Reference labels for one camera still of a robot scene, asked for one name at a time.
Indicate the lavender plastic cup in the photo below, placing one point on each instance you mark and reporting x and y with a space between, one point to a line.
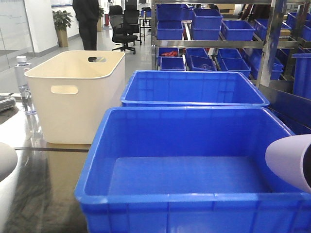
290 159

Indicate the beige plastic cup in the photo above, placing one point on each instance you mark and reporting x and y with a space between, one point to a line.
8 160

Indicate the far blue plastic bin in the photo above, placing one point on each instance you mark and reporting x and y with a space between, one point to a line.
191 88

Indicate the blue plastic bin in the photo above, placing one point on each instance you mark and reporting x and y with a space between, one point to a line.
188 170
191 88

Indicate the near blue plastic bin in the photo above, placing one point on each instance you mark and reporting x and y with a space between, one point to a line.
188 170

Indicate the cream plastic storage bin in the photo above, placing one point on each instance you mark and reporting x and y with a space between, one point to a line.
72 90

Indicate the black office chair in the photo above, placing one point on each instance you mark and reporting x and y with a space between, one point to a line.
124 24

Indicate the person in black clothes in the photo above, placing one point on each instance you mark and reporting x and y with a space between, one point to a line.
87 14

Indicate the potted plant in gold pot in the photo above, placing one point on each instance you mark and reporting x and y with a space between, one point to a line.
62 21

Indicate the metal shelving rack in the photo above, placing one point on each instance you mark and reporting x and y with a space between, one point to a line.
269 45

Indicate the clear water bottle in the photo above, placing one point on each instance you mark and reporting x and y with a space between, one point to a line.
21 67

